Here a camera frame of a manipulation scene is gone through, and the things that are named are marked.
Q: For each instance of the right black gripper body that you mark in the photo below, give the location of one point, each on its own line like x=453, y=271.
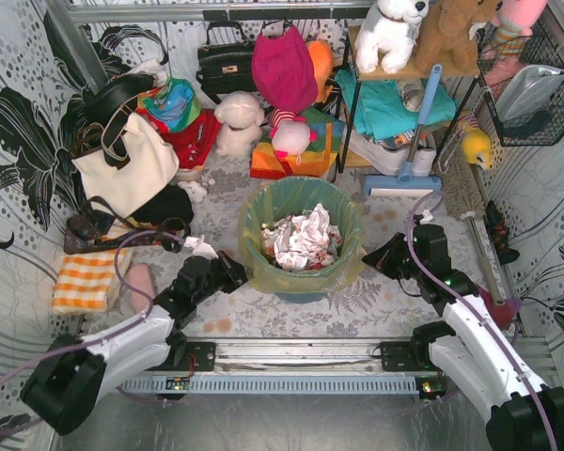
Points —
x=394, y=258

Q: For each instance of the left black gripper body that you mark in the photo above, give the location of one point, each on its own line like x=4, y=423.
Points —
x=224, y=271

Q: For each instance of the light blue floor squeegee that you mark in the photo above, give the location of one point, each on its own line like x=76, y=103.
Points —
x=405, y=183

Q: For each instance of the yellow translucent trash bag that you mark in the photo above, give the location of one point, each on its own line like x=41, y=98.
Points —
x=301, y=282

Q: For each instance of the teal plastic trash bin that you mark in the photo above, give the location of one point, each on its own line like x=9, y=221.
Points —
x=301, y=282

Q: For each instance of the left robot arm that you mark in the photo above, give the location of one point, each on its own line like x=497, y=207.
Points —
x=78, y=371

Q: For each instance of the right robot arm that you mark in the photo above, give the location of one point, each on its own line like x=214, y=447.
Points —
x=519, y=409

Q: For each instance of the crumpled white paper trash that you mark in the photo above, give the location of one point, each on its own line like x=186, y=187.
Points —
x=304, y=242

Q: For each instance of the rainbow striped bag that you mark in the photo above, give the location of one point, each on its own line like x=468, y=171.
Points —
x=314, y=161

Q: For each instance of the brown leather bag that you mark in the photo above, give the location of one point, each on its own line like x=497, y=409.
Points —
x=97, y=228

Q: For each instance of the cream canvas tote bag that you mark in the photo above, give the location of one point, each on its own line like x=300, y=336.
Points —
x=149, y=165

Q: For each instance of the colourful print bag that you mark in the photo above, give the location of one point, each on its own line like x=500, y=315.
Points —
x=170, y=108

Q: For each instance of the pink sponge block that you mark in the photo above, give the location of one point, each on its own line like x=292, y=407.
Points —
x=139, y=277

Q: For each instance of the white sneakers pair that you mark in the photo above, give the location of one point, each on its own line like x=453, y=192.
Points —
x=389, y=161

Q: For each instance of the purple orange sock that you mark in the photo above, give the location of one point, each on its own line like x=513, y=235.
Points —
x=502, y=314

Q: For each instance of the orange checkered towel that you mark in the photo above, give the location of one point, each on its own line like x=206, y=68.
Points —
x=86, y=284

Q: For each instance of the yellow plush duck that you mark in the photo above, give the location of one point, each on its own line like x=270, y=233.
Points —
x=476, y=144

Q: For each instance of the teal folded cloth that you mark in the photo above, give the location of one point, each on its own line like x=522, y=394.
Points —
x=380, y=112

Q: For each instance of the white plush lamb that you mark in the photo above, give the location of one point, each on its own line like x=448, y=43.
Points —
x=241, y=117

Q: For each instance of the magenta cloth hat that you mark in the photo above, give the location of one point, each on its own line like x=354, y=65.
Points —
x=283, y=72

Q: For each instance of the black leather handbag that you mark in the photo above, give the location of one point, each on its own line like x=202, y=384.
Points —
x=225, y=68

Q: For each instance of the silver foil pouch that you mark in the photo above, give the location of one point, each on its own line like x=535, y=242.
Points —
x=529, y=89

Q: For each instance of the orange plush toy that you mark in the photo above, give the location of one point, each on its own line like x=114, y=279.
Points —
x=322, y=60

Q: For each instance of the brown teddy bear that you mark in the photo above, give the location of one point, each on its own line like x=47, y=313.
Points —
x=450, y=27

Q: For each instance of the white plush dog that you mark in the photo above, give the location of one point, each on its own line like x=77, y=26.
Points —
x=387, y=36

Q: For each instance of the pink plush toy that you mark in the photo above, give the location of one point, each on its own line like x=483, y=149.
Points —
x=513, y=25

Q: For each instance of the aluminium front rail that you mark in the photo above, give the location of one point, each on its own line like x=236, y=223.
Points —
x=288, y=354

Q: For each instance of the bristle broom with handle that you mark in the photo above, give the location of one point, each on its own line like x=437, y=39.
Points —
x=464, y=202

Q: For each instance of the black wire basket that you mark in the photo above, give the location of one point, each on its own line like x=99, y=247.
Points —
x=543, y=128

